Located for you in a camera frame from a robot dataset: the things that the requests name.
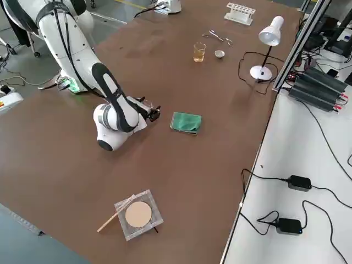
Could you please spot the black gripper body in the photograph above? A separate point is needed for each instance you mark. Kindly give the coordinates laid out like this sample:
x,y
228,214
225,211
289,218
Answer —
x,y
152,115

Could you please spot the small glass beaker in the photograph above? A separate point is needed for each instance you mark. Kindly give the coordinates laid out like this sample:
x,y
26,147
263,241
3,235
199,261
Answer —
x,y
148,105

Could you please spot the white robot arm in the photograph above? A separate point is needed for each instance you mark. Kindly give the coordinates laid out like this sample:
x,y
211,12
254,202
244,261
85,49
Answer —
x,y
82,68
170,5

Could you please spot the green folded cloth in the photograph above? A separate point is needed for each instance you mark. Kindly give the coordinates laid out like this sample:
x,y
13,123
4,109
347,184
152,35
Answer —
x,y
187,123

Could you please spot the glass beaker with yellow liquid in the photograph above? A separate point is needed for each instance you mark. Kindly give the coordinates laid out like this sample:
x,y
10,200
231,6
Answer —
x,y
199,53

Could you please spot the small white dish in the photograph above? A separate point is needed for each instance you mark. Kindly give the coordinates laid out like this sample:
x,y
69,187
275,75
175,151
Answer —
x,y
219,54

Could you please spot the metal crucible tongs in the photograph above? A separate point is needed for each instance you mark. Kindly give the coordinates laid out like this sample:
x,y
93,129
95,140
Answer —
x,y
220,37

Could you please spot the thin wooden stick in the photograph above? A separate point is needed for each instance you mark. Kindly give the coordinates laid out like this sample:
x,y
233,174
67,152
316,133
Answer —
x,y
110,221

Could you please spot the white test tube rack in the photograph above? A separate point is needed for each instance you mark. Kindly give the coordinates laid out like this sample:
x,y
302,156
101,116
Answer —
x,y
239,13

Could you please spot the white machine housing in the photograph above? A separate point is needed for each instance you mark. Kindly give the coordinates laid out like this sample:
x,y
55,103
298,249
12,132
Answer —
x,y
11,103

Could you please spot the black office chair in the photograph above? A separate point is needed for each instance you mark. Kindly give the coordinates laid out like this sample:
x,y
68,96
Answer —
x,y
24,41

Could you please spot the white desk lamp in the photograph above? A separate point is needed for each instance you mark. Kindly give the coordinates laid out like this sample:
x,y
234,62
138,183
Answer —
x,y
270,33

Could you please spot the black power supply unit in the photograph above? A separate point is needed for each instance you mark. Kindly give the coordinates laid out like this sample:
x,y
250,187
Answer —
x,y
316,88

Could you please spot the black power adapter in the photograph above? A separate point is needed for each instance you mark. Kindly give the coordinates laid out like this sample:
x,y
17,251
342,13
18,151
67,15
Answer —
x,y
288,226
299,182

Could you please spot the aluminium frame post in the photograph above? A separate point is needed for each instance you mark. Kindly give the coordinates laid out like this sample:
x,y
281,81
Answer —
x,y
297,44

